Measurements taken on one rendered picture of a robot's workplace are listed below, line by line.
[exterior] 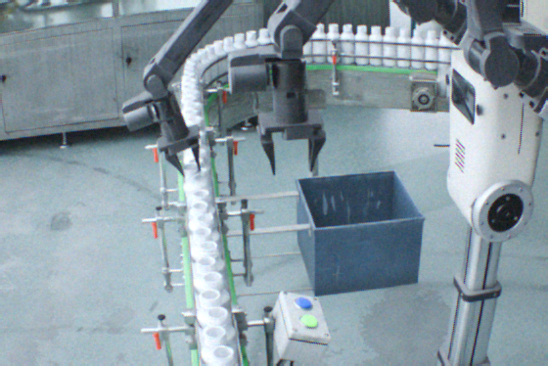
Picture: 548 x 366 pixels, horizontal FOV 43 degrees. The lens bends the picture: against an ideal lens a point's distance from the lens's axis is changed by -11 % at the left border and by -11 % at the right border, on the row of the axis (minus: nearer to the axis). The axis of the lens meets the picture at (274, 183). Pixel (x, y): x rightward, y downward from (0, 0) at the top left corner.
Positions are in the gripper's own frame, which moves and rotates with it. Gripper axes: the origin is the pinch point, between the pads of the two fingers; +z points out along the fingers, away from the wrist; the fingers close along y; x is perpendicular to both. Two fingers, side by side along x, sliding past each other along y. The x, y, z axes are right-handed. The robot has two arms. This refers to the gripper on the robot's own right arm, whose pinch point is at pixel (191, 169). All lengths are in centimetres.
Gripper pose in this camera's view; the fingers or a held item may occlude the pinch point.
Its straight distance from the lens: 180.5
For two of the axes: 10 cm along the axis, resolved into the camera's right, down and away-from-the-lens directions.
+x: 1.3, 4.4, -8.9
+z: 3.0, 8.4, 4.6
